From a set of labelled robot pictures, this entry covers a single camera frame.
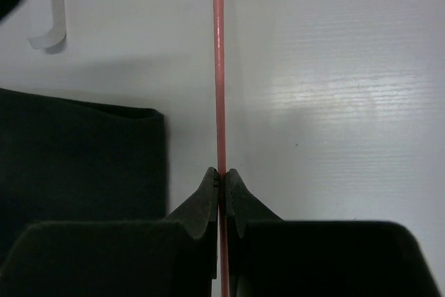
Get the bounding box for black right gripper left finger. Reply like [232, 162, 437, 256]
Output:
[162, 167, 219, 240]

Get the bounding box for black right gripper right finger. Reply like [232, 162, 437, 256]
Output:
[224, 168, 282, 239]

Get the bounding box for black trousers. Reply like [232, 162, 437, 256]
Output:
[1, 90, 168, 257]

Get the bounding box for pink wire hanger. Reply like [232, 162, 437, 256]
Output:
[213, 0, 229, 296]

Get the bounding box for white metal clothes rack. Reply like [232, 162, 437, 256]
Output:
[27, 0, 67, 49]

